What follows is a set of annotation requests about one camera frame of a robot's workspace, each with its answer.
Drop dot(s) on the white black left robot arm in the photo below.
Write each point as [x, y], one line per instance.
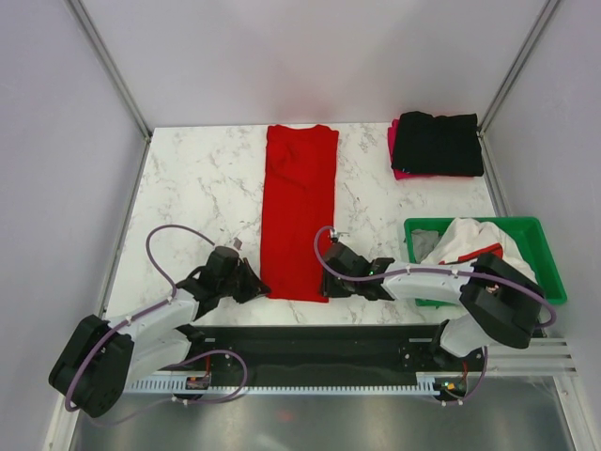
[103, 356]

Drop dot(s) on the aluminium frame post right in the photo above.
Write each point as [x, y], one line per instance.
[523, 55]

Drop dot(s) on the aluminium rail right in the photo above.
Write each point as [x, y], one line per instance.
[548, 357]

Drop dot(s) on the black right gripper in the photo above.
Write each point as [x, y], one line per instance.
[330, 289]

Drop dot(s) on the green plastic bin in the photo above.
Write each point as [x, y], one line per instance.
[529, 237]

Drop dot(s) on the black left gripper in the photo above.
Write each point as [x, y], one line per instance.
[254, 286]

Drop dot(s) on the aluminium frame post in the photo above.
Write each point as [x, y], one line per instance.
[523, 55]
[92, 34]

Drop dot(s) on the grey t-shirt in bin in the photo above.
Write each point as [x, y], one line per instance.
[424, 242]

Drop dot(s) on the white red printed t-shirt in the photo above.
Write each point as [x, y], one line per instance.
[465, 239]

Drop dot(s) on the folded pink t-shirt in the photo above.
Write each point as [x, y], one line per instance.
[399, 160]

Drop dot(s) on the folded black t-shirt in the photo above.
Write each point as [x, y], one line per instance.
[439, 143]

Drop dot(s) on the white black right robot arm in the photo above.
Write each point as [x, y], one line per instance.
[502, 304]

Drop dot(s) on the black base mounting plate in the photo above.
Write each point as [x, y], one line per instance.
[411, 348]

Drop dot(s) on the white slotted cable duct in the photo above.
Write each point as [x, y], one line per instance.
[170, 383]

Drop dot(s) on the aluminium frame post left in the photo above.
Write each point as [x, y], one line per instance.
[92, 34]

